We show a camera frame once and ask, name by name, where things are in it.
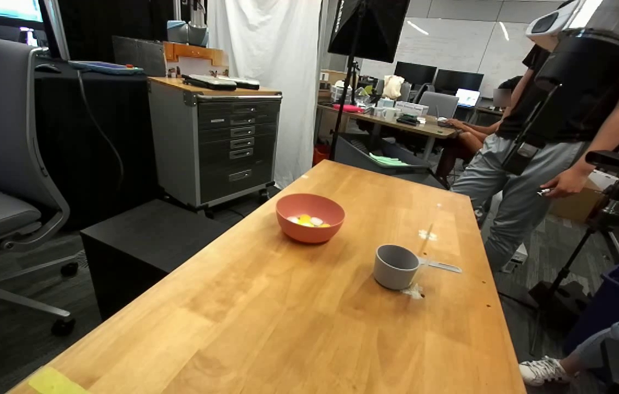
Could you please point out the yellow and white chips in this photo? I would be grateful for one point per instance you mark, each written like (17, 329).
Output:
(310, 219)

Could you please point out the grey measuring cup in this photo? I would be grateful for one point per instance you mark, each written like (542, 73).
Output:
(395, 270)

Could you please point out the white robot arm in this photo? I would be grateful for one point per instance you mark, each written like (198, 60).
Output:
(553, 20)

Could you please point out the pink bowl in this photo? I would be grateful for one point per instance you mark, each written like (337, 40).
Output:
(310, 233)

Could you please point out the black light stand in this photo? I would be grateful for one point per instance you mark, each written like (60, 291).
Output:
(345, 109)

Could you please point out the grey drawer cabinet wooden top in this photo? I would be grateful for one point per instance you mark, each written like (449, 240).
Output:
(206, 154)

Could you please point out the wooden office desk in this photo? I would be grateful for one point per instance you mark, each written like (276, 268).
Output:
(403, 126)

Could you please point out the white tape patch with stick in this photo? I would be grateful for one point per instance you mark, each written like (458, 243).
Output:
(414, 294)
(427, 234)

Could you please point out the white curtain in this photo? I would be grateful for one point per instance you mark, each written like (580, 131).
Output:
(266, 73)

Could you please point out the dark keyboard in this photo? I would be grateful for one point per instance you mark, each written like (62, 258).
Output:
(210, 80)

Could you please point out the black computer monitor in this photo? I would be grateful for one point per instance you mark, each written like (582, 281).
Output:
(414, 75)
(458, 80)

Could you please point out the seated person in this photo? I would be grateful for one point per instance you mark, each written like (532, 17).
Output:
(463, 131)

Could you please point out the low black platform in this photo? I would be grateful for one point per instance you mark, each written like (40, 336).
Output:
(148, 247)

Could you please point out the black softbox light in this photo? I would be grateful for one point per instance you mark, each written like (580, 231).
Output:
(366, 29)

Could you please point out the orange box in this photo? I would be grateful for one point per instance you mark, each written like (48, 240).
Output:
(200, 57)

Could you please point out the grey blue container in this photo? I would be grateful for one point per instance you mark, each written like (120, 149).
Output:
(187, 32)

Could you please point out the black desk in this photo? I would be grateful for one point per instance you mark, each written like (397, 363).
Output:
(98, 144)

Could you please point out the standing person black shirt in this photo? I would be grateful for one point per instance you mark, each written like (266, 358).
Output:
(578, 88)

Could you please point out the yellow tape strip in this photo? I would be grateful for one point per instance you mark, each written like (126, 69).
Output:
(57, 383)

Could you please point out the monitor with blue screen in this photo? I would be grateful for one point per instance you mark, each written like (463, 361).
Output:
(4, 8)

